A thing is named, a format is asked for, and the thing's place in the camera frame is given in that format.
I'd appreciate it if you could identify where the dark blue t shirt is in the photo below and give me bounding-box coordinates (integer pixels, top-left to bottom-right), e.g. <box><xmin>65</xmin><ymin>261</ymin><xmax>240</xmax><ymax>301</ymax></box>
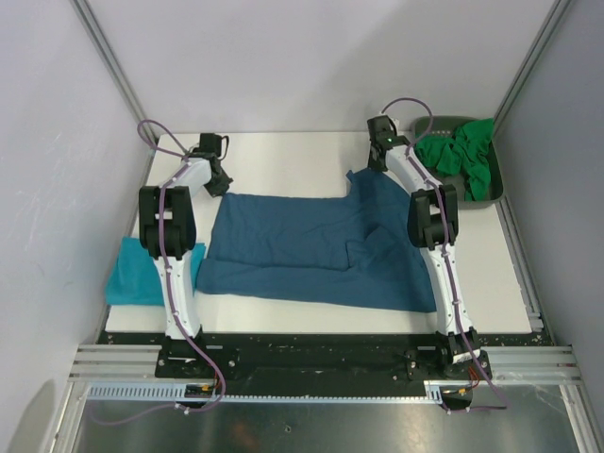
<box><xmin>195</xmin><ymin>169</ymin><xmax>436</xmax><ymax>313</ymax></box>

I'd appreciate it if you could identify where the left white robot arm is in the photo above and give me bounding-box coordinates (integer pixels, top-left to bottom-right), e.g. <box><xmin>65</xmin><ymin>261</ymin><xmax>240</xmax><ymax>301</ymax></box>
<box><xmin>139</xmin><ymin>133</ymin><xmax>232</xmax><ymax>344</ymax></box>

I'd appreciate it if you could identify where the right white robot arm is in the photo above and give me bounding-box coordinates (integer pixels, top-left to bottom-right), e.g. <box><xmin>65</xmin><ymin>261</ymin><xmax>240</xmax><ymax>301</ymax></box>
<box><xmin>367</xmin><ymin>113</ymin><xmax>480</xmax><ymax>378</ymax></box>

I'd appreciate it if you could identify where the grey plastic bin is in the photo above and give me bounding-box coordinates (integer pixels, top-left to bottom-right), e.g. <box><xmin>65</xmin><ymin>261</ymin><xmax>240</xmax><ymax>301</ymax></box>
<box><xmin>411</xmin><ymin>116</ymin><xmax>504</xmax><ymax>209</ymax></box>

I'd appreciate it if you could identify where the green crumpled t shirt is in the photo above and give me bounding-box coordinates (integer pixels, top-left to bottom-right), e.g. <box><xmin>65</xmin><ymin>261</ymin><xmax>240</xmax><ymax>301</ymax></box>
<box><xmin>414</xmin><ymin>116</ymin><xmax>495</xmax><ymax>202</ymax></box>

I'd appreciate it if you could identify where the teal folded t shirt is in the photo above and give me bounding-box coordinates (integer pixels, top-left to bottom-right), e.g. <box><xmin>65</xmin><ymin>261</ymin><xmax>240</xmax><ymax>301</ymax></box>
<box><xmin>105</xmin><ymin>237</ymin><xmax>206</xmax><ymax>309</ymax></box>

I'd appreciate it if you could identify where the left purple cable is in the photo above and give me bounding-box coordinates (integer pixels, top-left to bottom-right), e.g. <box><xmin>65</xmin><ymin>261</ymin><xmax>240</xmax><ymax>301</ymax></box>
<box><xmin>89</xmin><ymin>120</ymin><xmax>227</xmax><ymax>424</ymax></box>

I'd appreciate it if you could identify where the left aluminium frame post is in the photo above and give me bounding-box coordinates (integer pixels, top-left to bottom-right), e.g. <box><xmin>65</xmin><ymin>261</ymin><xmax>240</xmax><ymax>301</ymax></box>
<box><xmin>69</xmin><ymin>0</ymin><xmax>147</xmax><ymax>123</ymax></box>

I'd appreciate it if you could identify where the aluminium frame post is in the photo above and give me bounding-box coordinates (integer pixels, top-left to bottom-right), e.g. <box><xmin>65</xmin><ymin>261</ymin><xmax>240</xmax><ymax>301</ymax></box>
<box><xmin>69</xmin><ymin>0</ymin><xmax>147</xmax><ymax>123</ymax></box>
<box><xmin>494</xmin><ymin>0</ymin><xmax>575</xmax><ymax>134</ymax></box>

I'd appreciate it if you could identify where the right aluminium frame post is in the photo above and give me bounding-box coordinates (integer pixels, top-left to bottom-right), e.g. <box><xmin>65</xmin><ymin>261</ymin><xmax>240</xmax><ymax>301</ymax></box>
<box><xmin>494</xmin><ymin>0</ymin><xmax>575</xmax><ymax>134</ymax></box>

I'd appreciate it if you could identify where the white slotted cable duct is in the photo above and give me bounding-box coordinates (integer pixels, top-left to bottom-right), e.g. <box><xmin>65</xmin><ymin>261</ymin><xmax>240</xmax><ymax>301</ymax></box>
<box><xmin>86</xmin><ymin>381</ymin><xmax>472</xmax><ymax>404</ymax></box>

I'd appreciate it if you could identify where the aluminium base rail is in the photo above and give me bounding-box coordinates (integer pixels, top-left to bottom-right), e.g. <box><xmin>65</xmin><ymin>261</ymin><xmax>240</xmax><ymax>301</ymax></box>
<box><xmin>486</xmin><ymin>196</ymin><xmax>581</xmax><ymax>386</ymax></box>

